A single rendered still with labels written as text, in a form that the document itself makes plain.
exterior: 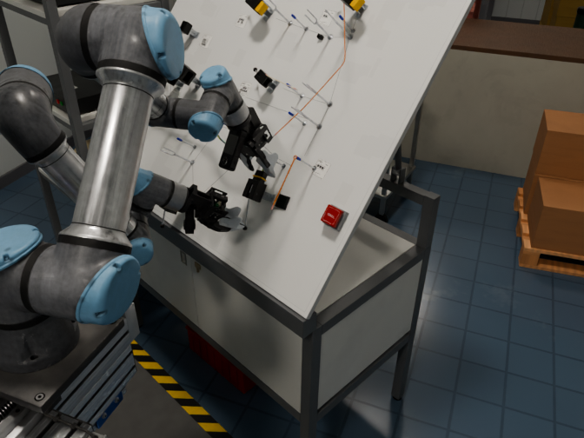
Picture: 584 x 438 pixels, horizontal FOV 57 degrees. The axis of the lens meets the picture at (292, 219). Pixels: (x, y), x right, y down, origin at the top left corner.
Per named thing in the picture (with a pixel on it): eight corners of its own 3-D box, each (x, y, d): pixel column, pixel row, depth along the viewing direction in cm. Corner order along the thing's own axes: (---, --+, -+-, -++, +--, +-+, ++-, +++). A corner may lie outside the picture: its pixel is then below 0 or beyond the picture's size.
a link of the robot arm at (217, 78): (191, 86, 133) (202, 63, 138) (211, 119, 141) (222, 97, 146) (219, 82, 130) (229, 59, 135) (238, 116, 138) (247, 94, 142)
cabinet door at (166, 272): (197, 327, 209) (188, 244, 188) (123, 264, 241) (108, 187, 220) (202, 324, 210) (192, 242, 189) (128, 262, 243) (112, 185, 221)
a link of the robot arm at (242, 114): (231, 117, 138) (210, 112, 143) (239, 130, 142) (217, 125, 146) (248, 98, 141) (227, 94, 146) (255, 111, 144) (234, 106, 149)
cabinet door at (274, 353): (298, 414, 176) (300, 326, 155) (196, 328, 209) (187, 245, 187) (303, 410, 178) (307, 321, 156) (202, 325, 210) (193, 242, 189)
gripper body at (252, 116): (275, 140, 153) (258, 107, 145) (256, 161, 150) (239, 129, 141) (255, 135, 158) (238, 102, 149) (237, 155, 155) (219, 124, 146)
